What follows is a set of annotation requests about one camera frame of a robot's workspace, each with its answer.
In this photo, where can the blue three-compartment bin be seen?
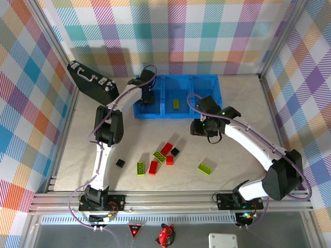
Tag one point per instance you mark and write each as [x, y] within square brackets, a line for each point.
[178, 113]

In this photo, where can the green lego brick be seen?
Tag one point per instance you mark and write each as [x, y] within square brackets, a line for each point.
[159, 156]
[176, 104]
[205, 169]
[140, 169]

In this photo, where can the black lego brick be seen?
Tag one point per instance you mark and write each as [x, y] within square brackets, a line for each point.
[120, 163]
[175, 152]

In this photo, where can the small red lego brick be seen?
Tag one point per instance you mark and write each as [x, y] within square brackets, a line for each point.
[169, 160]

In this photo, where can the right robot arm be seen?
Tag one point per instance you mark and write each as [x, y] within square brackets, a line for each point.
[248, 139]

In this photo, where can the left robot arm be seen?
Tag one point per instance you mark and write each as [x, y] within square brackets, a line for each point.
[103, 160]

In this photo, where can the black briefcase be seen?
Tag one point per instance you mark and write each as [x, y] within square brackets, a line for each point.
[90, 84]

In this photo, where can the small right circuit board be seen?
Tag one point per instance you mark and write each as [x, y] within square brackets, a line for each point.
[247, 215]

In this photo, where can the small circuit board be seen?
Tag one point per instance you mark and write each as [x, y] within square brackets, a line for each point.
[247, 215]
[108, 219]

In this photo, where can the red and black toy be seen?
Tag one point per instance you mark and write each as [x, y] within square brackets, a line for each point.
[165, 234]

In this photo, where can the red triangle emblem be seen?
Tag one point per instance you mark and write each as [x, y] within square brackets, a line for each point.
[134, 230]

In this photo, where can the small left circuit board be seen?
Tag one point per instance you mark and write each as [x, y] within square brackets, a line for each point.
[108, 219]

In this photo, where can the aluminium side rail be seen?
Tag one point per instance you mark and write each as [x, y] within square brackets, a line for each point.
[72, 106]
[272, 104]

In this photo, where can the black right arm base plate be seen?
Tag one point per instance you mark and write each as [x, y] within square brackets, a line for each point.
[223, 201]

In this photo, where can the aluminium front rail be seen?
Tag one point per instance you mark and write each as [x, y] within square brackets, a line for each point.
[168, 200]

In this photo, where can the aluminium frame post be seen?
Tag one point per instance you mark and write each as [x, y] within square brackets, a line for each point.
[57, 44]
[280, 38]

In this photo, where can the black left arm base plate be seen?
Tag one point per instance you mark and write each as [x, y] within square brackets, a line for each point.
[117, 202]

